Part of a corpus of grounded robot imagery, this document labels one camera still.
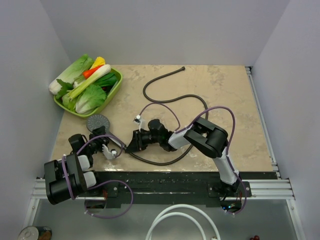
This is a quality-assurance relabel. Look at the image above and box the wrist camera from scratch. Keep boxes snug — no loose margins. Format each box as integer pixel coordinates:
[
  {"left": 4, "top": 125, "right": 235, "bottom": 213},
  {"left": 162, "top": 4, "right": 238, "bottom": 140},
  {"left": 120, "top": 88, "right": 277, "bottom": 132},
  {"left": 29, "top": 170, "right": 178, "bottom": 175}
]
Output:
[
  {"left": 133, "top": 115, "right": 145, "bottom": 131},
  {"left": 102, "top": 144, "right": 118, "bottom": 160}
]

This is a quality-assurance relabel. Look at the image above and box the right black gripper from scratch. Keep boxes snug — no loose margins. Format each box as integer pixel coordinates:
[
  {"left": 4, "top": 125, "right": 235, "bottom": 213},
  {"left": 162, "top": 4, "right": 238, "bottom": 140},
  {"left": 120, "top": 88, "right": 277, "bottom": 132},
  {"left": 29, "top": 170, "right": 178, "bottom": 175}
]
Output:
[{"left": 125, "top": 128, "right": 162, "bottom": 152}]

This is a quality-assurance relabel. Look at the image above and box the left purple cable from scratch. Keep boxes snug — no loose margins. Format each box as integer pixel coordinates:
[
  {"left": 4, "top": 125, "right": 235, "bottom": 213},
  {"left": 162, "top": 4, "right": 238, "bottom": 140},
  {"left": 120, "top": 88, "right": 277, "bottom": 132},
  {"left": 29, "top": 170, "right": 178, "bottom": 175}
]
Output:
[{"left": 61, "top": 133, "right": 134, "bottom": 220}]

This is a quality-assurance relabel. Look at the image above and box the green lettuce toy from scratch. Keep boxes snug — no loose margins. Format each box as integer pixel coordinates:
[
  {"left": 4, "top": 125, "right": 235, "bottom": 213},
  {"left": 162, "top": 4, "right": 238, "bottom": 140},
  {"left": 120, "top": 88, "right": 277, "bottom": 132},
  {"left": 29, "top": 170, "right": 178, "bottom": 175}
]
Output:
[{"left": 62, "top": 84, "right": 107, "bottom": 115}]

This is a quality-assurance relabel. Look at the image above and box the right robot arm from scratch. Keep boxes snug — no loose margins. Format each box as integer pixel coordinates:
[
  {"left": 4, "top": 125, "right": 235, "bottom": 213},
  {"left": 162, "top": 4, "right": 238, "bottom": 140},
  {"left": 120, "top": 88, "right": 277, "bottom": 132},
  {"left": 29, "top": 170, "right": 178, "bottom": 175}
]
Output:
[{"left": 125, "top": 117, "right": 241, "bottom": 197}]

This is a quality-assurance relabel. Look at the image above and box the white hose loop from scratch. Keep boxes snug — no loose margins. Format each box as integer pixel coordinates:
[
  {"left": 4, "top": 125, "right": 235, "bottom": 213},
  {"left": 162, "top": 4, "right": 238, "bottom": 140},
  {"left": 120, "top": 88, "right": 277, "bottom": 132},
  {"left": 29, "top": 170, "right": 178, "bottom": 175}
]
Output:
[{"left": 145, "top": 204, "right": 221, "bottom": 240}]

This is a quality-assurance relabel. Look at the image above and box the white leek toy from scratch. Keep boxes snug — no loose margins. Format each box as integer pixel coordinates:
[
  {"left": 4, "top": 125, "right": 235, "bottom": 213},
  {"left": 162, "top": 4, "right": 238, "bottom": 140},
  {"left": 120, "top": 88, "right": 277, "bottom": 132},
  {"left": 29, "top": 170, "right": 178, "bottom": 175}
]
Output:
[{"left": 66, "top": 64, "right": 111, "bottom": 100}]

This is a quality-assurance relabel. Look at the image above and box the red small object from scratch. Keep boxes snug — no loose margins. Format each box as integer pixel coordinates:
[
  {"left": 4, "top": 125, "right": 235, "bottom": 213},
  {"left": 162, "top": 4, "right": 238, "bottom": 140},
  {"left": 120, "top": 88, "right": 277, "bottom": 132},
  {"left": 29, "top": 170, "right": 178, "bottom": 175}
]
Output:
[{"left": 249, "top": 235, "right": 260, "bottom": 240}]

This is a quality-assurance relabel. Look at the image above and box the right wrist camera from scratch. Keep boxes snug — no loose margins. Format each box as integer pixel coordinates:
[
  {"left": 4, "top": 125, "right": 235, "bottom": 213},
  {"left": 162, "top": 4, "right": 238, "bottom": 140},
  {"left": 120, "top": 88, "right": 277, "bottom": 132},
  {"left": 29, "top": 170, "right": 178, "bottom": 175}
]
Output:
[{"left": 133, "top": 115, "right": 145, "bottom": 131}]

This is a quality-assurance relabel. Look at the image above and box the grey shower head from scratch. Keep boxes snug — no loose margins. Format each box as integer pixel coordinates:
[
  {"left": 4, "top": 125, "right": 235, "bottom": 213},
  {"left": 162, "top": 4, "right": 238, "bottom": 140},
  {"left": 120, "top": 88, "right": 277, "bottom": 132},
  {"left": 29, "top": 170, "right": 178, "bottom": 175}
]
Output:
[{"left": 86, "top": 114, "right": 125, "bottom": 148}]

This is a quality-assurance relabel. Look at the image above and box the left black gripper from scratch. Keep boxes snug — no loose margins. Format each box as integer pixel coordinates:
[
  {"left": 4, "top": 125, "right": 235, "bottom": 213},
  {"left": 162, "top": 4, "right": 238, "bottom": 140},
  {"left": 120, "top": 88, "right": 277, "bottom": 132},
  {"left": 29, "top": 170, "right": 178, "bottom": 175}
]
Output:
[{"left": 85, "top": 126, "right": 110, "bottom": 155}]

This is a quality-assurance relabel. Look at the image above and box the dark green vegetable toy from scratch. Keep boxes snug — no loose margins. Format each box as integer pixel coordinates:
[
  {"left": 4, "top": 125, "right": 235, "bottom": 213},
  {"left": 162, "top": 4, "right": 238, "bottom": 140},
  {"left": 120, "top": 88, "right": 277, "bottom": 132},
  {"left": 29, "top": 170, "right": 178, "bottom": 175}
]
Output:
[{"left": 93, "top": 72, "right": 117, "bottom": 88}]

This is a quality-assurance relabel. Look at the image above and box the napa cabbage toy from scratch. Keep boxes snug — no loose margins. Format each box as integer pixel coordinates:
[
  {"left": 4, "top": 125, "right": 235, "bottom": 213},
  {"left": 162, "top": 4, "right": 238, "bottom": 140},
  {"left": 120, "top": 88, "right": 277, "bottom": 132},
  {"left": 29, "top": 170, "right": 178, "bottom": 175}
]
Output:
[{"left": 49, "top": 54, "right": 94, "bottom": 95}]

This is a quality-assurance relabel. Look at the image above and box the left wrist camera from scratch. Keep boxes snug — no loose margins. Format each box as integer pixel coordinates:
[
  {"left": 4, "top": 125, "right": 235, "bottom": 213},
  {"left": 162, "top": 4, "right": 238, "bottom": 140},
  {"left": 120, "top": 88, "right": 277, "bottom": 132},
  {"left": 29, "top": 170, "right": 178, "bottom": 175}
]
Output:
[{"left": 102, "top": 144, "right": 118, "bottom": 160}]

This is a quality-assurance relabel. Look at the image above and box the orange carrot toy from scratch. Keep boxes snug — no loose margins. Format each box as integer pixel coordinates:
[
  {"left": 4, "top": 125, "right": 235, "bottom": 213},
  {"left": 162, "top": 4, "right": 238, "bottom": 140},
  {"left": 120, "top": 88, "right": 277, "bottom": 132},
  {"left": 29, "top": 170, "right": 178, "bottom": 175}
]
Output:
[{"left": 82, "top": 65, "right": 103, "bottom": 79}]

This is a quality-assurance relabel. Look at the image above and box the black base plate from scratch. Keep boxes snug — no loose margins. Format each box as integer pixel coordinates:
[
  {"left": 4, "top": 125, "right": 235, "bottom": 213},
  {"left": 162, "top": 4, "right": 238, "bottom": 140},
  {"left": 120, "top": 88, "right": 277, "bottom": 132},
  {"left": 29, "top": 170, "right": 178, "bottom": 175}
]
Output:
[{"left": 44, "top": 171, "right": 278, "bottom": 209}]

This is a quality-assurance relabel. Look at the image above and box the black shower hose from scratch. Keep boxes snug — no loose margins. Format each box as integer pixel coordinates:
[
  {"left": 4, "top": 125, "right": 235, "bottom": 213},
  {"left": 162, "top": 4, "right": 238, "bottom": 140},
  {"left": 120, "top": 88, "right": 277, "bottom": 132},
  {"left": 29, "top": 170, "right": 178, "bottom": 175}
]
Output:
[{"left": 124, "top": 65, "right": 209, "bottom": 166}]

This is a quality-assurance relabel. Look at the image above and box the green plastic tray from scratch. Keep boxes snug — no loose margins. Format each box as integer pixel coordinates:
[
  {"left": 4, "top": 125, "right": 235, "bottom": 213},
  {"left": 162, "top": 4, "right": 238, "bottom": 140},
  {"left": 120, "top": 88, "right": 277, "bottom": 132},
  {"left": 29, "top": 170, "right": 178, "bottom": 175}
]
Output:
[{"left": 53, "top": 68, "right": 123, "bottom": 118}]

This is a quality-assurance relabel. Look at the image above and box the tin can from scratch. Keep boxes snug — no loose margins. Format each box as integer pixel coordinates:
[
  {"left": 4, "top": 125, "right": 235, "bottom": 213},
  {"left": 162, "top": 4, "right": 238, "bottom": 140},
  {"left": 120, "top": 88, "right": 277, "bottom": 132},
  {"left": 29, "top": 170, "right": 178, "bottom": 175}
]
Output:
[{"left": 17, "top": 226, "right": 53, "bottom": 240}]

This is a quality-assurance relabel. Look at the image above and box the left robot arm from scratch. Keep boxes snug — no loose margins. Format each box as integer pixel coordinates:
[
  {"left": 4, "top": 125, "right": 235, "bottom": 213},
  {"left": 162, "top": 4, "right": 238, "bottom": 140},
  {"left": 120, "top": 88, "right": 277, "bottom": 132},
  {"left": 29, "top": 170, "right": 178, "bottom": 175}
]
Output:
[{"left": 44, "top": 125, "right": 110, "bottom": 205}]

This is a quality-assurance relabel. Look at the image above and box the yellow pepper toy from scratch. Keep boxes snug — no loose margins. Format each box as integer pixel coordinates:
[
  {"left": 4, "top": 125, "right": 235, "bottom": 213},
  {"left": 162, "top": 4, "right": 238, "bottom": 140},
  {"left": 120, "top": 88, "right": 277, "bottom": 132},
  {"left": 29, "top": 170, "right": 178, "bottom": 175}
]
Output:
[{"left": 90, "top": 56, "right": 106, "bottom": 70}]

